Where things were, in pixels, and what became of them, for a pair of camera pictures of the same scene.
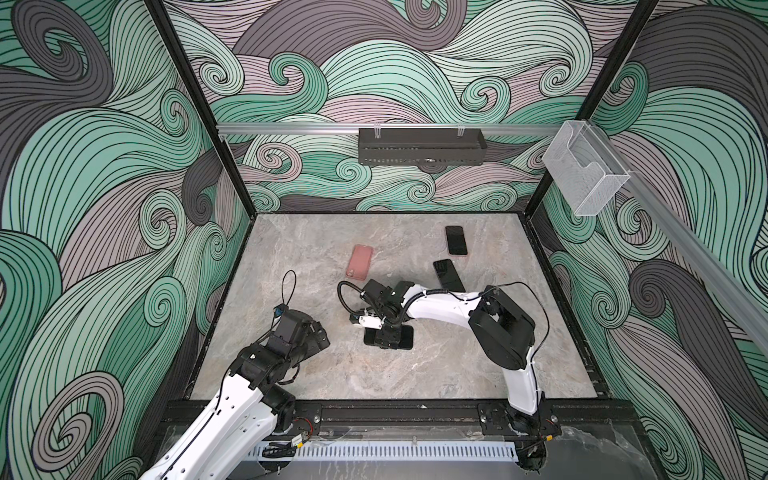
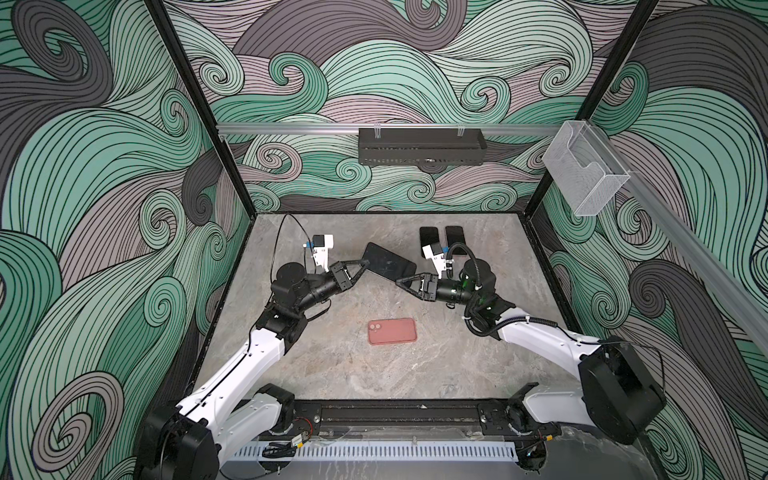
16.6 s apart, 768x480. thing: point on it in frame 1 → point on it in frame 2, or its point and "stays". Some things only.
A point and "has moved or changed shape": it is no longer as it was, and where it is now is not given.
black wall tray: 421,146 stays
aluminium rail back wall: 387,128 stays
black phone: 447,276 has moved or changed shape
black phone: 407,337 → 428,235
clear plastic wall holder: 585,167 stays
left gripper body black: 310,346 → 338,277
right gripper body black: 388,332 → 433,289
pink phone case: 360,260 has moved or changed shape
